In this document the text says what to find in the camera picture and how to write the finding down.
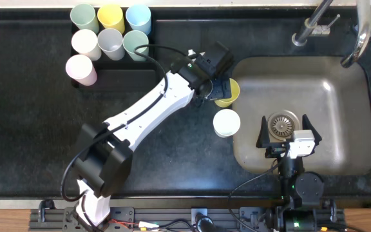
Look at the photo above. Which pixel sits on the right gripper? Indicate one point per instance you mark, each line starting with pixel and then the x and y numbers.
pixel 275 151

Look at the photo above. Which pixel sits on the white cup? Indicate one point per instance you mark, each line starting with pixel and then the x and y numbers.
pixel 226 122
pixel 84 42

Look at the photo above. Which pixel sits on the yellow cup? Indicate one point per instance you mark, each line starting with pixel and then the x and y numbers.
pixel 225 103
pixel 109 16

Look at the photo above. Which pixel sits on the pink cup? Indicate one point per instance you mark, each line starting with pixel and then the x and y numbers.
pixel 79 67

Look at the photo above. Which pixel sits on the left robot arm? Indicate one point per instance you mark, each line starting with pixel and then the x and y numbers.
pixel 159 106

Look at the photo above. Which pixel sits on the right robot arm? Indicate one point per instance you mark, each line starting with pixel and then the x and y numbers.
pixel 308 188

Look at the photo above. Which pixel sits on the steel sink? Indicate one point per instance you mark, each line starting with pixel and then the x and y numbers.
pixel 333 112

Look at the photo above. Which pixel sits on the steel tap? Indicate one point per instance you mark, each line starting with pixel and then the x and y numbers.
pixel 364 32

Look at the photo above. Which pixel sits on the black tray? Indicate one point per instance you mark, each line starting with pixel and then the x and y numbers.
pixel 124 79

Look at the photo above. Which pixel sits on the green cup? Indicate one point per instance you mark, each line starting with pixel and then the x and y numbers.
pixel 134 40
pixel 83 16

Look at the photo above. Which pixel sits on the blue cup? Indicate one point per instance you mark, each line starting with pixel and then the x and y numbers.
pixel 138 17

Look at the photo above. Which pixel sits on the grey cup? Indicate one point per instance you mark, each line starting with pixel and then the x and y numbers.
pixel 109 42

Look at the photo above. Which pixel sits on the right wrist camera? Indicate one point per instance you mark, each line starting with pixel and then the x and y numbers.
pixel 301 141

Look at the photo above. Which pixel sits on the mounting rail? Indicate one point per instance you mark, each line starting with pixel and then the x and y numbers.
pixel 166 214

